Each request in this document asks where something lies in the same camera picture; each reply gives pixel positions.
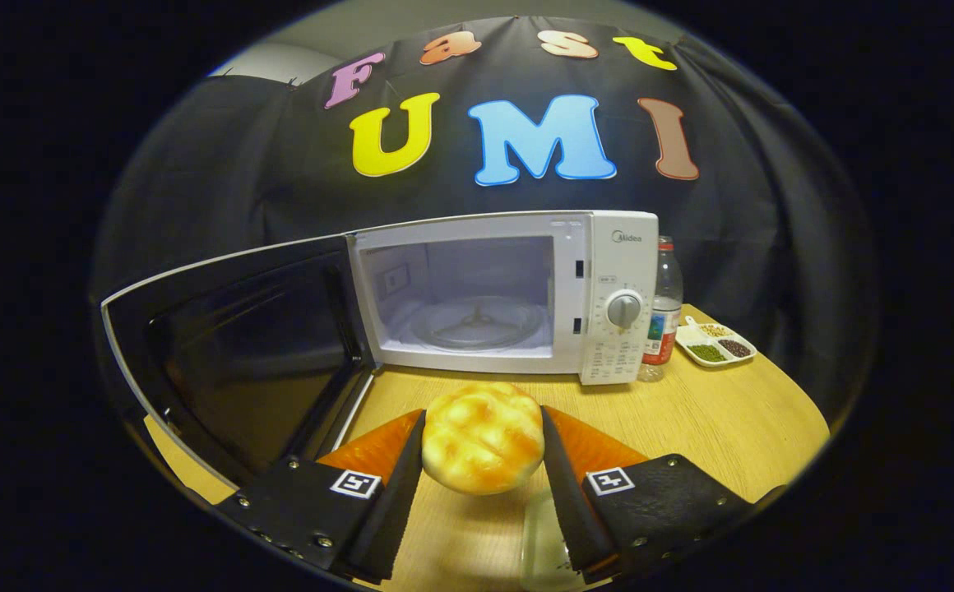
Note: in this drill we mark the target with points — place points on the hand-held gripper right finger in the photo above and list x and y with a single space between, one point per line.
563 493

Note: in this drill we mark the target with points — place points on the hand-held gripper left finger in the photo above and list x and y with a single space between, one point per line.
399 510

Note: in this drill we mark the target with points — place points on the golden bread bun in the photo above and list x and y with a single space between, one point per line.
481 440

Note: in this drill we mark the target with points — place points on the white microwave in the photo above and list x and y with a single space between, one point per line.
617 345

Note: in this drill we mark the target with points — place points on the glass turntable plate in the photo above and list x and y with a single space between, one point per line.
477 325

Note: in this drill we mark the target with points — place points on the white divided bean dish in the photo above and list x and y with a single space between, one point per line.
711 352

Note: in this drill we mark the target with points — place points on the clear plastic water bottle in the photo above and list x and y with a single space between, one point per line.
664 312

